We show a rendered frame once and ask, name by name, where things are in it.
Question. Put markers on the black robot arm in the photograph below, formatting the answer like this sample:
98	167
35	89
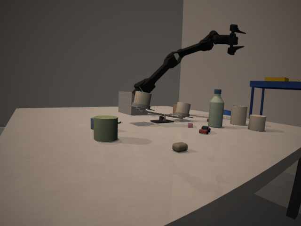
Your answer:
147	85

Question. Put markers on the olive green cylinder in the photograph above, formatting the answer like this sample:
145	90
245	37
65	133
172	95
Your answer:
105	128

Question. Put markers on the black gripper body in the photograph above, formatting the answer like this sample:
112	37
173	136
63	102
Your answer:
233	28

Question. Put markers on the small red toy car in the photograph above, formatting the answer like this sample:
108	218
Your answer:
204	129

